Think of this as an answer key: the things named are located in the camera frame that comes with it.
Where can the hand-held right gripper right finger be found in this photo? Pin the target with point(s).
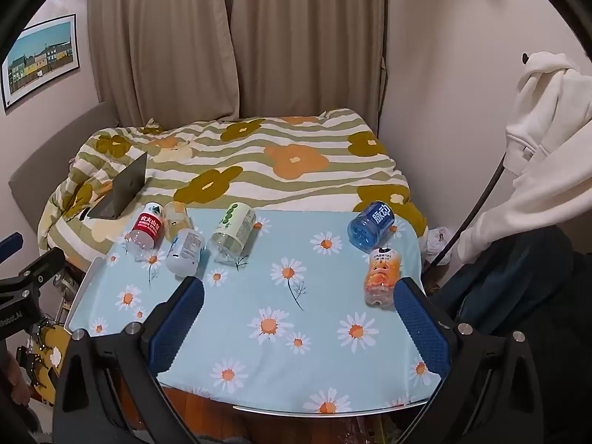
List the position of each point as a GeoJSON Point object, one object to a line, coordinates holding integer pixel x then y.
{"type": "Point", "coordinates": [422, 328]}

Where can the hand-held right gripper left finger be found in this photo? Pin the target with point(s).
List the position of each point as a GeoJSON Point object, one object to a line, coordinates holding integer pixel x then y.
{"type": "Point", "coordinates": [179, 317]}

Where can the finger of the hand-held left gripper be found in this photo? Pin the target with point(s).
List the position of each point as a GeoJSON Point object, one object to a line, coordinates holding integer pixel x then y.
{"type": "Point", "coordinates": [11, 243]}
{"type": "Point", "coordinates": [39, 266]}

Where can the yellow object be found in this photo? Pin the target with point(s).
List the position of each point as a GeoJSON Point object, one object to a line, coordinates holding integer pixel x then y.
{"type": "Point", "coordinates": [46, 338]}

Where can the orange label plastic bottle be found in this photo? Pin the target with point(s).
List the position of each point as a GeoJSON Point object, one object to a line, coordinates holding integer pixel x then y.
{"type": "Point", "coordinates": [382, 275]}

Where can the white label plastic bottle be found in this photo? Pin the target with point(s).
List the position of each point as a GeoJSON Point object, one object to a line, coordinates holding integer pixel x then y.
{"type": "Point", "coordinates": [185, 250]}

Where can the crumpled white cloth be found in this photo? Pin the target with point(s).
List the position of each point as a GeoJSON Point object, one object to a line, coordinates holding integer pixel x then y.
{"type": "Point", "coordinates": [434, 241]}

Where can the red label plastic bottle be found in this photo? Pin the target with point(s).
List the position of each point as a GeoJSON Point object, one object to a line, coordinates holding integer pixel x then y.
{"type": "Point", "coordinates": [147, 230]}

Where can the grey bed headboard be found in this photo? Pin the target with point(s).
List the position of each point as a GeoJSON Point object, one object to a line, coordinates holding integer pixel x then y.
{"type": "Point", "coordinates": [51, 157]}

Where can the black curved stand pole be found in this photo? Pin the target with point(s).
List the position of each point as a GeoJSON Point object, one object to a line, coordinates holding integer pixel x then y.
{"type": "Point", "coordinates": [455, 237]}

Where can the dark clothing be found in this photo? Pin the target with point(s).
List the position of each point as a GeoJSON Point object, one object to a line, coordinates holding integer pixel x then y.
{"type": "Point", "coordinates": [508, 282]}

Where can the pale yellow plastic bottle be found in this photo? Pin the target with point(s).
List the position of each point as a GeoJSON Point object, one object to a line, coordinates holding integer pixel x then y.
{"type": "Point", "coordinates": [175, 215]}

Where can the blue daisy tablecloth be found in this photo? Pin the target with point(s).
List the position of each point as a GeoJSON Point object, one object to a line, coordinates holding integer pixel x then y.
{"type": "Point", "coordinates": [277, 286]}

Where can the green dotted label bottle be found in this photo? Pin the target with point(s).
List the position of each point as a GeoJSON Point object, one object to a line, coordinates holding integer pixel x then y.
{"type": "Point", "coordinates": [233, 227]}

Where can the blue plastic bottle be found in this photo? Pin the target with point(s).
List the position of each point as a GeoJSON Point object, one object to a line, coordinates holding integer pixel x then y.
{"type": "Point", "coordinates": [370, 224]}

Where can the grey laptop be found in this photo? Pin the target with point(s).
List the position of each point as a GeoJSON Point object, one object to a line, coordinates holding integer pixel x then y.
{"type": "Point", "coordinates": [126, 185]}

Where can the striped floral blanket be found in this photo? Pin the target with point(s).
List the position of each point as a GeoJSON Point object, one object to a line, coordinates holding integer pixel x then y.
{"type": "Point", "coordinates": [286, 166]}

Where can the white hoodie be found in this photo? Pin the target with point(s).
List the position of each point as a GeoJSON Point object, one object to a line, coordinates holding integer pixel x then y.
{"type": "Point", "coordinates": [545, 148]}

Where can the beige curtain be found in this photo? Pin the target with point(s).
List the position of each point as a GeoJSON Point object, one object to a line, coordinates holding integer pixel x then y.
{"type": "Point", "coordinates": [157, 41]}
{"type": "Point", "coordinates": [305, 37]}

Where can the framed wall poster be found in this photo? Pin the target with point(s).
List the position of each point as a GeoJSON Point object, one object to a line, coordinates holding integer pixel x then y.
{"type": "Point", "coordinates": [41, 58]}

